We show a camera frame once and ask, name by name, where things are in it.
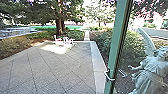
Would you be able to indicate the green framed glass door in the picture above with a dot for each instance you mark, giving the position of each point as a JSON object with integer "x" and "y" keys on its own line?
{"x": 118, "y": 43}

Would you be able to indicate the white patio chair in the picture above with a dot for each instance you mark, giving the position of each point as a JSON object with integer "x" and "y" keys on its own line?
{"x": 57, "y": 40}
{"x": 71, "y": 42}

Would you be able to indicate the low green hedge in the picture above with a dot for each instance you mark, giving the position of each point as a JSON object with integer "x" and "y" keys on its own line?
{"x": 71, "y": 34}

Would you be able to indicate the outdoor bench by tree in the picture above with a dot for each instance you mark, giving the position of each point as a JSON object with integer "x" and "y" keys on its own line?
{"x": 66, "y": 41}

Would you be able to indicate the dark tree trunk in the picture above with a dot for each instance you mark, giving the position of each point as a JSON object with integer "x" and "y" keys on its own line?
{"x": 60, "y": 25}

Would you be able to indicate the green garden bush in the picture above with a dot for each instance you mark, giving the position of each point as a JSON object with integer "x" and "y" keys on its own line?
{"x": 133, "y": 46}

